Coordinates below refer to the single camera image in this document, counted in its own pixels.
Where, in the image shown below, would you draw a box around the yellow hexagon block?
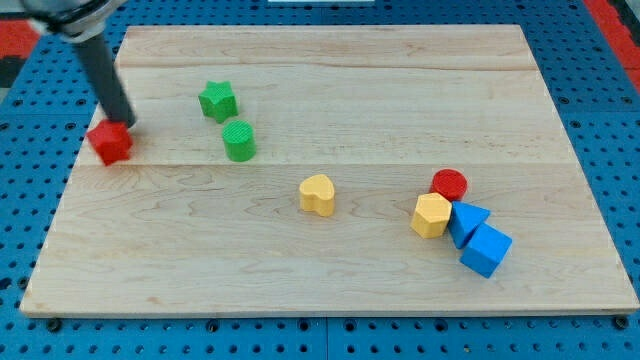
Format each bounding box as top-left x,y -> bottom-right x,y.
410,193 -> 452,239

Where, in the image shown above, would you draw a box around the blue cube block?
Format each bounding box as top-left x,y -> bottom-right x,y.
460,223 -> 513,278

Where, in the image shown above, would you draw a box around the green star block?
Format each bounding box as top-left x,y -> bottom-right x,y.
198,81 -> 239,123

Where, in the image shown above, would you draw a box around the blue triangle block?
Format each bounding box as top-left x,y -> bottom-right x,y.
448,201 -> 491,249

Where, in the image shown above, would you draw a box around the yellow heart block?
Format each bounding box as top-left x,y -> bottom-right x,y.
299,174 -> 335,217

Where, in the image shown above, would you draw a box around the red star block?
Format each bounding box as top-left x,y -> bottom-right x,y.
87,119 -> 133,166

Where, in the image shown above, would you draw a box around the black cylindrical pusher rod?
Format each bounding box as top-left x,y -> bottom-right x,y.
73,33 -> 136,128

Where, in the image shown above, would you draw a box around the red cylinder block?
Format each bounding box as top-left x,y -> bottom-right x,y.
430,168 -> 468,201

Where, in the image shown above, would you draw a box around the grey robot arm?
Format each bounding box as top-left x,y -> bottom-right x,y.
20,0 -> 136,128

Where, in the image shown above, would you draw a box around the wooden board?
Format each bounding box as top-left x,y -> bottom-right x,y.
21,25 -> 639,319

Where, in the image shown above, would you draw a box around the green cylinder block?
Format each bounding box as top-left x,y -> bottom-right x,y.
222,120 -> 256,162

